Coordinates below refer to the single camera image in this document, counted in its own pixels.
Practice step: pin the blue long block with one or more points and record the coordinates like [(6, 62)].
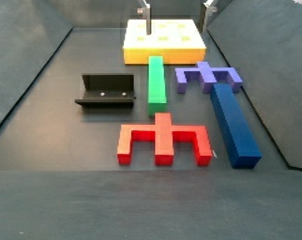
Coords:
[(240, 144)]

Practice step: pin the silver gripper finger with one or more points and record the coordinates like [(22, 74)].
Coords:
[(210, 9), (144, 11)]

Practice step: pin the green long block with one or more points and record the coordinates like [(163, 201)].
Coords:
[(156, 86)]

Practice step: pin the purple fork-shaped block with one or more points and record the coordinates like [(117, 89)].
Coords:
[(208, 76)]

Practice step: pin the red fork-shaped block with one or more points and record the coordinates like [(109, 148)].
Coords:
[(164, 133)]

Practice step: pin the black angle bracket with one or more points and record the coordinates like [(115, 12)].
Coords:
[(107, 89)]

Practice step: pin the yellow slotted board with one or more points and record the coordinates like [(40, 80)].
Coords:
[(173, 40)]

